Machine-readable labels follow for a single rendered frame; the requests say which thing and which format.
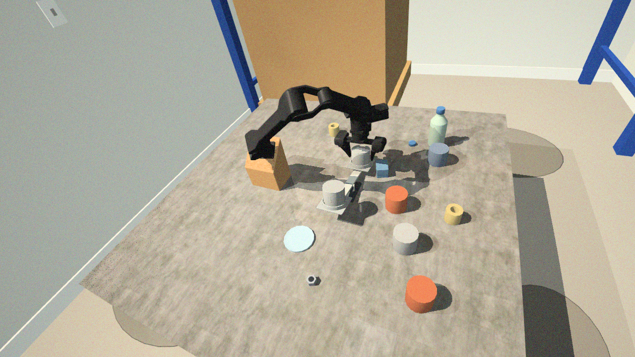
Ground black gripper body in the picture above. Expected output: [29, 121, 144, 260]
[334, 124, 386, 152]

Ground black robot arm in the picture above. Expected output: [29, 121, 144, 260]
[245, 85, 389, 160]

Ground orange cylinder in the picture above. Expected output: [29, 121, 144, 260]
[385, 185, 408, 215]
[405, 275, 437, 313]

